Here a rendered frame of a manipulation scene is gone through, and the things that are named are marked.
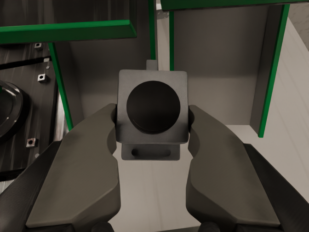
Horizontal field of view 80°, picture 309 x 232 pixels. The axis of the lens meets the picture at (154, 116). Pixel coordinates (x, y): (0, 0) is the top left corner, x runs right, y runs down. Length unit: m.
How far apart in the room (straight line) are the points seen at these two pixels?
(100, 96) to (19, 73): 0.27
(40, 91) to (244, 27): 0.40
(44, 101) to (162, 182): 0.30
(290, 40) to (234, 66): 0.38
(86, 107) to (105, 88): 0.05
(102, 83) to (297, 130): 0.43
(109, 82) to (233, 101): 0.19
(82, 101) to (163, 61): 0.30
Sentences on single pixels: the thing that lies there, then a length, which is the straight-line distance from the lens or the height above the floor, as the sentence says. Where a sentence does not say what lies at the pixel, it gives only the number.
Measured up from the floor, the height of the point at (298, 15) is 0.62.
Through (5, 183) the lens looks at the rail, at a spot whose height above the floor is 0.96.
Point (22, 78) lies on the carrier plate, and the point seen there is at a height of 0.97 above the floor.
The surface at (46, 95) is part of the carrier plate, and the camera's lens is 0.46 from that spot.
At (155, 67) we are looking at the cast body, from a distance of 0.16.
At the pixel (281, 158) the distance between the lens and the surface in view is 0.49.
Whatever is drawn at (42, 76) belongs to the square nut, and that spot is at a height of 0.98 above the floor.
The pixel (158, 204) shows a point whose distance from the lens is 0.43.
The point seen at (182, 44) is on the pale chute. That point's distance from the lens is 0.29.
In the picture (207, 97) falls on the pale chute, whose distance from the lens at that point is 0.31.
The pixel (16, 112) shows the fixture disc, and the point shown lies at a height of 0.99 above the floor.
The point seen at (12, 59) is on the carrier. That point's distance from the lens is 0.57.
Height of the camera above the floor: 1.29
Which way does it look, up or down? 66 degrees down
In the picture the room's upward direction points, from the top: 15 degrees counter-clockwise
